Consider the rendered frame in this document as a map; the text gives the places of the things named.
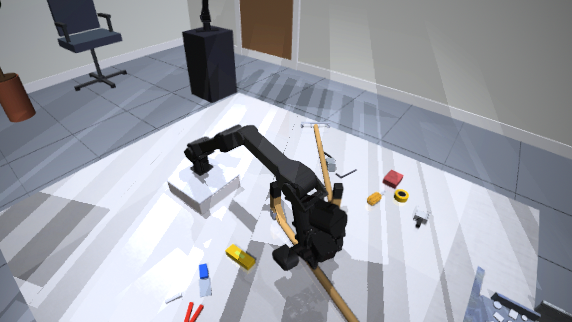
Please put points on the red-handled pliers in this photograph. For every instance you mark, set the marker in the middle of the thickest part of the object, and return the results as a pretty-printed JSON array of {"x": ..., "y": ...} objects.
[{"x": 193, "y": 318}]

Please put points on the long scraper with wooden handle and dark grey blade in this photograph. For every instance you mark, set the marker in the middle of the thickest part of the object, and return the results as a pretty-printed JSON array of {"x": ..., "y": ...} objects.
[{"x": 277, "y": 214}]

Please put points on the blue-handled scraper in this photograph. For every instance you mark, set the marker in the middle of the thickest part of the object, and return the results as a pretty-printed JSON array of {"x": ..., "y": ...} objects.
[{"x": 204, "y": 282}]

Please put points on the pink rectangular block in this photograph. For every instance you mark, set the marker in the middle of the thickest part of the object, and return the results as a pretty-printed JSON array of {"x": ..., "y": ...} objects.
[{"x": 392, "y": 179}]

